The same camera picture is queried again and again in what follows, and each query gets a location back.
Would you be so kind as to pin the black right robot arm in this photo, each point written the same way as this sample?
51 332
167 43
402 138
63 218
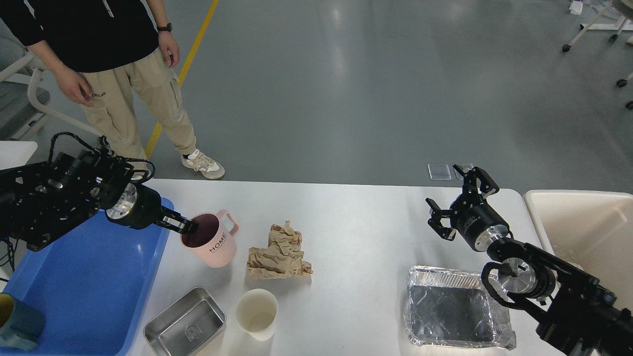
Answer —
575 314

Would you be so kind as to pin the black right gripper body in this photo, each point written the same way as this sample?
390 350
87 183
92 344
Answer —
477 222

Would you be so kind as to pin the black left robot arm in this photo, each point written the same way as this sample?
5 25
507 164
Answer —
42 202

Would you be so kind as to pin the white paper cup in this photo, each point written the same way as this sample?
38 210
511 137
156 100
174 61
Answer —
256 313

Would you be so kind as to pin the clear floor plate right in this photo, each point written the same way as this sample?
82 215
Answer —
465 167

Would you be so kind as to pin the crumpled brown paper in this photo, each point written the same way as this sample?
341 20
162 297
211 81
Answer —
282 258

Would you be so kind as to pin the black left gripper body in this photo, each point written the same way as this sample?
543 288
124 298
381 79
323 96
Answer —
138 207

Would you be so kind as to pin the beige plastic bin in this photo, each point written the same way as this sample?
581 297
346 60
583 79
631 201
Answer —
590 229

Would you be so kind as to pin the clear floor plate left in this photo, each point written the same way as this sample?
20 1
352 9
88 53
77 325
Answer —
440 172

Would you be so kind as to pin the clear floor plate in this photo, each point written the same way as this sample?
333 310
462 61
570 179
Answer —
465 167
440 172

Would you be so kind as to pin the white side table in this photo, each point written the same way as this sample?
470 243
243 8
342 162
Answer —
16 153

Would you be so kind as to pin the blue plastic tray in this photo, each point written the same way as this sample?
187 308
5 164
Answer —
91 285

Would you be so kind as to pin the white wheeled furniture frame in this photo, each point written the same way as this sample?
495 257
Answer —
623 23

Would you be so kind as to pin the stainless steel rectangular container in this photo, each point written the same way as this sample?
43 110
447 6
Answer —
187 325

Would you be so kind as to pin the aluminium foil tray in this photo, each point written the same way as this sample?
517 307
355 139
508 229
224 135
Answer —
448 307

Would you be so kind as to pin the pink ribbed mug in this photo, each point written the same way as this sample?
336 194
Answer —
214 239

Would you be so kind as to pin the person in black shirt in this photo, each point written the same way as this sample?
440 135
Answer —
101 53

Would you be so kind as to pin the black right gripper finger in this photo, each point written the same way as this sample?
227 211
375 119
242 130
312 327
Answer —
435 221
476 181

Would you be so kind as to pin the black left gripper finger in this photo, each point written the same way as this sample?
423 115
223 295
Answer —
170 214
179 226

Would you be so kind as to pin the teal mug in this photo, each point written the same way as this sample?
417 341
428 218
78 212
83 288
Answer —
20 324

